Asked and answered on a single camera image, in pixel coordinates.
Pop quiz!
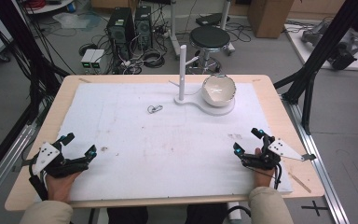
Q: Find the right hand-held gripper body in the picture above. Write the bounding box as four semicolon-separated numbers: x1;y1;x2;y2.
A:
241;135;318;172

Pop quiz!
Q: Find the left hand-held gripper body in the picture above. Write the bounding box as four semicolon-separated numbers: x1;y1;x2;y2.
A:
21;141;90;179

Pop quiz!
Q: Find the small metal wire trinket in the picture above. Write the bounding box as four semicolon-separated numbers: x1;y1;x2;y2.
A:
146;105;164;115

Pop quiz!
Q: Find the person's left hand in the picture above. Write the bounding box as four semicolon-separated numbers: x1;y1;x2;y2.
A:
45;170;82;203

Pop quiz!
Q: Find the person's right hand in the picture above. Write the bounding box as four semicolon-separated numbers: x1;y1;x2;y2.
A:
253;147;277;189

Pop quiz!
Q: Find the beige tape strip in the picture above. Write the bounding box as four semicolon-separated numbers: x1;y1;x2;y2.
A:
288;172;312;194

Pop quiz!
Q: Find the person's right leg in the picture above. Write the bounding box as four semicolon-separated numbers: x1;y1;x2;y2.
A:
184;203;228;224

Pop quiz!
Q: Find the person's leg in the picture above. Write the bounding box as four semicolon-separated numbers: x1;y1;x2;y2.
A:
184;203;228;224
106;205;149;224

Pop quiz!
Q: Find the person's left leg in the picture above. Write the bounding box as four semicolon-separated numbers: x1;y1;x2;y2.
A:
106;205;149;224

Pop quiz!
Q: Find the white power supply box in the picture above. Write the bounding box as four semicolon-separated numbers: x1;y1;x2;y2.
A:
80;49;97;70
89;49;106;70

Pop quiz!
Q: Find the white floor platform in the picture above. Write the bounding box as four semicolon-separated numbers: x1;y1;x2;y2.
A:
283;23;358;72

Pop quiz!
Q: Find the white jewelry stand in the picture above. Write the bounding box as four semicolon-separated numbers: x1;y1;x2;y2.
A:
168;44;236;117

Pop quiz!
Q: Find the black round stool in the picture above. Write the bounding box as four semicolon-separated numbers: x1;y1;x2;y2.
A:
188;25;232;75

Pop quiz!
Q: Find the brown cardboard box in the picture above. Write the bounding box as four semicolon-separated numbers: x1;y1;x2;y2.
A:
247;0;295;39

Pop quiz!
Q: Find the grey robot equipment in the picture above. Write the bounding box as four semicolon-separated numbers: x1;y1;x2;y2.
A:
300;21;358;71

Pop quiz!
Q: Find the clear plastic sheet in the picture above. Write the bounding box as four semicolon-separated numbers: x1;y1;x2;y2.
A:
52;11;103;31

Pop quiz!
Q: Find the white table leg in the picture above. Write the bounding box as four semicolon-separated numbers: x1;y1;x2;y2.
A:
219;0;236;56
169;0;182;59

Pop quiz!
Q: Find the large black computer tower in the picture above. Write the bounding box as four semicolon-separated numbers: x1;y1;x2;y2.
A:
105;7;136;61

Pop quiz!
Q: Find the black flat case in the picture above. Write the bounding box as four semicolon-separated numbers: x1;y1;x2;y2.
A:
195;12;231;28

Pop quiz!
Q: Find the round white table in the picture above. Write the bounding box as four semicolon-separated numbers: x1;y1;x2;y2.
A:
23;0;76;16

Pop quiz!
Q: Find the slim black computer tower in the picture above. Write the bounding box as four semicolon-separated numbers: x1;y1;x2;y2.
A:
133;5;154;51

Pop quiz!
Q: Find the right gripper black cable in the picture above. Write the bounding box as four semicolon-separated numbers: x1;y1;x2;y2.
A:
272;162;284;191

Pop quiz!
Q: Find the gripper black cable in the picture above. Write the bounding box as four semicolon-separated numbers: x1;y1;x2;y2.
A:
27;154;49;202
272;162;284;191

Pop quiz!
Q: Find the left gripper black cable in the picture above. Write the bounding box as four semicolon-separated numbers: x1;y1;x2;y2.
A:
27;154;49;202

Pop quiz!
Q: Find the aluminium rail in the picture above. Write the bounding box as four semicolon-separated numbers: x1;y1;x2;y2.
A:
0;123;39;213
280;92;351;224

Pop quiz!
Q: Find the white cylinder post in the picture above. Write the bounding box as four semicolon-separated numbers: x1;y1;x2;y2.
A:
227;202;242;223

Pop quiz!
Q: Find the black metal frame strut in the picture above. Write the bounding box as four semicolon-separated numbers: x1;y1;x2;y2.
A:
273;0;358;135
0;0;72;188

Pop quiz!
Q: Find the coiled black cable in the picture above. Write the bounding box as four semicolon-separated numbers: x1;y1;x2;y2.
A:
142;50;166;69

